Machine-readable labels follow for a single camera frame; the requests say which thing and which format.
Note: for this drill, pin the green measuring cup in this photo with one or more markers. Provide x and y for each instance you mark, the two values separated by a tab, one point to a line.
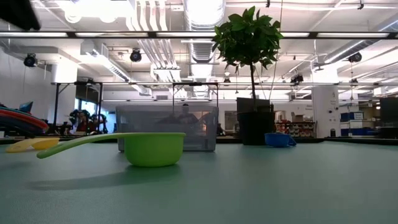
152	149

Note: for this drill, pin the blue measuring cup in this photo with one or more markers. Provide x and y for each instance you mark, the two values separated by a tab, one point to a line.
278	140

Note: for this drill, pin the yellow measuring cup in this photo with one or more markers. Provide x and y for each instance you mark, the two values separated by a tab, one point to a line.
43	143

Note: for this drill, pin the red measuring cup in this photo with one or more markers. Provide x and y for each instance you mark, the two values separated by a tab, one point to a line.
18	123

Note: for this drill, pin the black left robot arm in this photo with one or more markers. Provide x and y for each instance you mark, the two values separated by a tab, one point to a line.
15	12

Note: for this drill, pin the grey translucent plastic basket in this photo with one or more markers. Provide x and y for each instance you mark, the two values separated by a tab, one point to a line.
199	130

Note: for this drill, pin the person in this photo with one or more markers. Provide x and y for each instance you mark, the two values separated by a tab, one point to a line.
186	115
83	121

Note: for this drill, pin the black monitor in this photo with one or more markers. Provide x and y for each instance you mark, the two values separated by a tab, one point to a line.
245	105

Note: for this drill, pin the potted plant in black pot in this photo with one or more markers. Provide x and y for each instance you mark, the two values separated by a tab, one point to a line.
248	37

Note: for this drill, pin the shelf with small bins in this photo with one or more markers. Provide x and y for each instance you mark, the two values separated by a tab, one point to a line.
295	129

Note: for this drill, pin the white pillar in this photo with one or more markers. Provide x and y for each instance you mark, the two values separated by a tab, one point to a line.
325	105

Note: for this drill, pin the blue storage bins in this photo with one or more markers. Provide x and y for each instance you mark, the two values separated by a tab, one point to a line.
351	119

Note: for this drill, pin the red and blue background robot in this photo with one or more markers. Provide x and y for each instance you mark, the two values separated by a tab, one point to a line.
26	107

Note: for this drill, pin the dark cabinet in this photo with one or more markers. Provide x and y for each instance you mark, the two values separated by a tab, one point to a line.
388	115

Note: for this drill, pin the round black ceiling camera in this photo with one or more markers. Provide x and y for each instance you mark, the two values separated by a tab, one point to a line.
136	55
30	60
355	57

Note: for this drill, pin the overhead light bar frame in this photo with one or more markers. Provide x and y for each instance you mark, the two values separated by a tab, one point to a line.
152	35

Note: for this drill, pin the silver ventilation duct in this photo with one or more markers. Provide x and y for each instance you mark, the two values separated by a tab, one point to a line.
203	12

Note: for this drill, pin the black metal rig frame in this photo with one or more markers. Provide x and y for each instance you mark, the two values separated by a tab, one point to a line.
56	102

